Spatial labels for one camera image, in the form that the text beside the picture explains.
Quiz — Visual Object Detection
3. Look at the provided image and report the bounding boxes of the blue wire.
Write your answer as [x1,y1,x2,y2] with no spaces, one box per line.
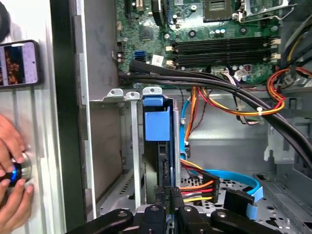
[180,99,265,221]

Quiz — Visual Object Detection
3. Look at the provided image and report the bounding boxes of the hard disk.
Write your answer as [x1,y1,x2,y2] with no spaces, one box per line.
[141,95,182,208]

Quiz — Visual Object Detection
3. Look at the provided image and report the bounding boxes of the grey metal disk bay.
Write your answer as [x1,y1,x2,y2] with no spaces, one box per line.
[89,87,182,215]

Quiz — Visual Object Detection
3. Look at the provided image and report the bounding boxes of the black cable bundle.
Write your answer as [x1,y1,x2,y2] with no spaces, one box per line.
[118,59,312,171]

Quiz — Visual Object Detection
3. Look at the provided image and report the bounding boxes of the yellow black wire bundle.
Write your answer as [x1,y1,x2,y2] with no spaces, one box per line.
[279,14,312,74]

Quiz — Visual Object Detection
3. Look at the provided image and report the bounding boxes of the blue SATA port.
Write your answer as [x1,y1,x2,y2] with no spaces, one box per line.
[133,50,147,61]

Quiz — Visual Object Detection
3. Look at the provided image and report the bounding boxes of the metal socket cover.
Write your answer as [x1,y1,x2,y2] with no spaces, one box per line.
[234,0,297,22]

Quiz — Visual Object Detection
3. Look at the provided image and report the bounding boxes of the orange red yellow power wire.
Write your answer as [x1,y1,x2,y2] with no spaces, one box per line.
[155,86,221,213]

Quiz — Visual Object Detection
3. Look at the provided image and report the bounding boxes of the person's hand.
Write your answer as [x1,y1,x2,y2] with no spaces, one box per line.
[0,114,35,234]

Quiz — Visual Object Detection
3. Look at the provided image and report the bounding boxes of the black chipset chip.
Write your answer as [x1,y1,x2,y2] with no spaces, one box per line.
[140,25,155,41]

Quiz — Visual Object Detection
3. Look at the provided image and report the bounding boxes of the green motherboard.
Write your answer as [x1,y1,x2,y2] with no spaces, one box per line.
[114,0,283,88]

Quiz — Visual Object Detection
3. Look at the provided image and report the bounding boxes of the black round object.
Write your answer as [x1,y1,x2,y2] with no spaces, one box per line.
[0,1,11,42]

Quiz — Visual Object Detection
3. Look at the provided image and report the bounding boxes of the pale wire bundle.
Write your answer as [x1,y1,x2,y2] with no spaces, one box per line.
[214,65,254,85]

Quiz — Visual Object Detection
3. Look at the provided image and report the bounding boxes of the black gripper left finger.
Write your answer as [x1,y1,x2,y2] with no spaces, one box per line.
[73,204,168,234]

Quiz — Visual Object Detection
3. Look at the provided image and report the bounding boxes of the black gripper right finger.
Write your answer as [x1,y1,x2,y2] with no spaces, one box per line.
[170,187,283,234]

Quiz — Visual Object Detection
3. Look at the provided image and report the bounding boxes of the orange red wire bundle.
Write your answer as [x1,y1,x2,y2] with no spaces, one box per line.
[191,67,312,122]

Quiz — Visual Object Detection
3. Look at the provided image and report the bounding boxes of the black PC case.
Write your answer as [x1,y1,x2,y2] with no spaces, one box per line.
[50,0,312,234]

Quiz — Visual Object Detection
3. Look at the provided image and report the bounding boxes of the black expansion slot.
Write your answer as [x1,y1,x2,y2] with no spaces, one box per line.
[124,0,133,24]

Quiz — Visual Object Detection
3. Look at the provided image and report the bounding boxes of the round black tool blue ring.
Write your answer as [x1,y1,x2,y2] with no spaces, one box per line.
[0,151,34,190]

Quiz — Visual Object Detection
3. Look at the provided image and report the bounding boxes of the black smartphone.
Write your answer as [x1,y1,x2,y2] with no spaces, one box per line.
[0,39,42,87]

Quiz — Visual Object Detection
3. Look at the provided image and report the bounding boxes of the black RAM slot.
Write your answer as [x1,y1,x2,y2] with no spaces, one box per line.
[167,55,281,69]
[174,36,273,49]
[168,41,281,54]
[174,49,273,62]

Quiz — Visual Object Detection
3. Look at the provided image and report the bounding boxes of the metal locking lever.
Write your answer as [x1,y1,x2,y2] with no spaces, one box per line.
[240,14,285,24]

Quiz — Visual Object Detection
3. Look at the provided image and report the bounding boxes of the CPU socket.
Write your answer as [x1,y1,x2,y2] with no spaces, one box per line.
[202,0,234,23]

